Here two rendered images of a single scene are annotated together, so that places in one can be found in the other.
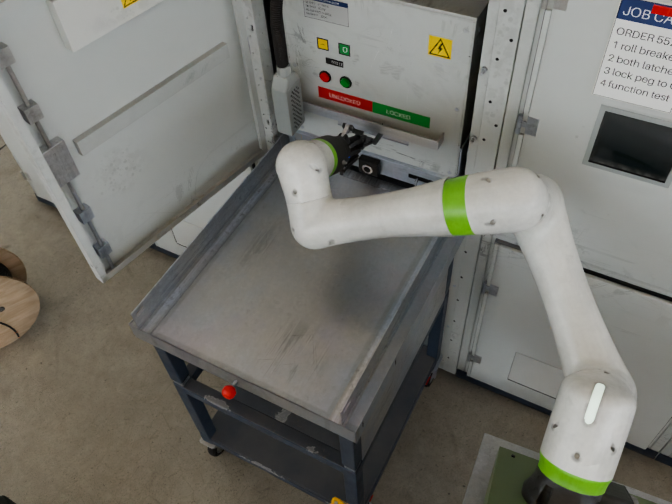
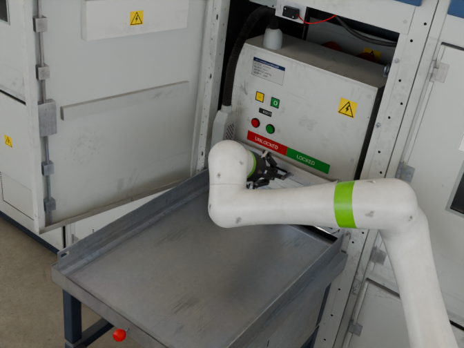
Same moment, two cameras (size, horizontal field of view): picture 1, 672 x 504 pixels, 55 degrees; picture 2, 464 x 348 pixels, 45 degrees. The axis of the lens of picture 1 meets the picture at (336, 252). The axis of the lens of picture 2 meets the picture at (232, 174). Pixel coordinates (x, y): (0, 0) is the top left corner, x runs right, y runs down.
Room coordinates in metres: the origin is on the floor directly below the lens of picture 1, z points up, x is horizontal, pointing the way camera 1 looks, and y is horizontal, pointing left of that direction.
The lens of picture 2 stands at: (-0.33, 0.03, 1.95)
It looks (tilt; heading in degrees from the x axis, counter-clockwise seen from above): 30 degrees down; 0
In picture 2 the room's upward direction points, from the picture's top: 8 degrees clockwise
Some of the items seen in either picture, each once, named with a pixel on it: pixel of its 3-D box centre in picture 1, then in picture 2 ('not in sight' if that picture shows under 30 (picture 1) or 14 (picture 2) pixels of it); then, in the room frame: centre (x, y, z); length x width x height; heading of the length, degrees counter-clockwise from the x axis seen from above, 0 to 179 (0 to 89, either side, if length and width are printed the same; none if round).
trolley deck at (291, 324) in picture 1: (308, 274); (207, 266); (1.01, 0.08, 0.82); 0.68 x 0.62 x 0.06; 148
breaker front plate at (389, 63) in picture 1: (371, 87); (289, 134); (1.34, -0.12, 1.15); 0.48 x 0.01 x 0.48; 59
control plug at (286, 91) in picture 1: (288, 100); (224, 134); (1.39, 0.09, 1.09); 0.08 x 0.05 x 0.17; 149
